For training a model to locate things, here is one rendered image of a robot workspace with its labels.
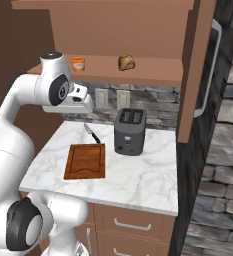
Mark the wooden cutting board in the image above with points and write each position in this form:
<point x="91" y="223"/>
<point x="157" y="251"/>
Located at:
<point x="86" y="161"/>

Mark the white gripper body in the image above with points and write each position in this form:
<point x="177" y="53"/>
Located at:
<point x="71" y="106"/>

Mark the dark grey toaster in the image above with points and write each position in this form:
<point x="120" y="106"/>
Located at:
<point x="130" y="132"/>

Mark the brown wall cabinet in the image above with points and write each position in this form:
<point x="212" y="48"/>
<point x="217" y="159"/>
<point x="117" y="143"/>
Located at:
<point x="111" y="40"/>

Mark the brown open cabinet door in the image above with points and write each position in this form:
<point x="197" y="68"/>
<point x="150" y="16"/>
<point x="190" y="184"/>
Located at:
<point x="194" y="66"/>

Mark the black fridge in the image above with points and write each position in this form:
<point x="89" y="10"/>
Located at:
<point x="201" y="133"/>

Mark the white wall outlet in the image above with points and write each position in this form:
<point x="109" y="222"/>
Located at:
<point x="101" y="97"/>
<point x="123" y="99"/>

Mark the brown bread slice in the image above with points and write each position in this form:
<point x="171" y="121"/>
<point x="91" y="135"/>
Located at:
<point x="126" y="62"/>

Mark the brown base cabinet door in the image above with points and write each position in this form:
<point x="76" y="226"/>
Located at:
<point x="88" y="233"/>

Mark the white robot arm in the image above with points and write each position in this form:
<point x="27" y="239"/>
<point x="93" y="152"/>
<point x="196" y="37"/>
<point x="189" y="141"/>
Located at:
<point x="8" y="156"/>

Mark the orange jam jar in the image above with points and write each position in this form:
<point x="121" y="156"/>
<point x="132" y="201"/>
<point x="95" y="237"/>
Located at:
<point x="78" y="64"/>

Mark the brown drawer front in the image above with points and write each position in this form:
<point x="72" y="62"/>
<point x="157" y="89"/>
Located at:
<point x="131" y="246"/>
<point x="133" y="222"/>

